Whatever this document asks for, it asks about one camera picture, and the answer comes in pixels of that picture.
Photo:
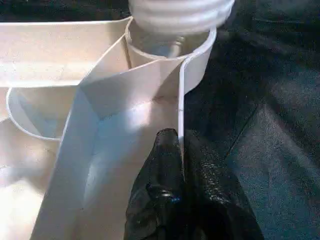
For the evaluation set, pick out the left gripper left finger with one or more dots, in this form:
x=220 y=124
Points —
x=160 y=195

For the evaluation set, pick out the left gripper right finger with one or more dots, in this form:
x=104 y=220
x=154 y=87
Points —
x=217 y=200

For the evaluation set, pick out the white plastic table top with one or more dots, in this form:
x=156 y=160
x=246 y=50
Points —
x=50 y=62

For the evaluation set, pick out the white plastic table leg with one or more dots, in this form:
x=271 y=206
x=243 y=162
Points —
x=180 y=12

